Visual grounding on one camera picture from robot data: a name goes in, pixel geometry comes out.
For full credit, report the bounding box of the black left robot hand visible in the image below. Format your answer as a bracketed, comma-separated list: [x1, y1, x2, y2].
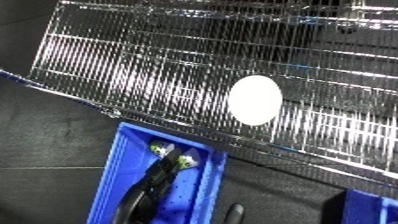
[110, 145, 185, 224]

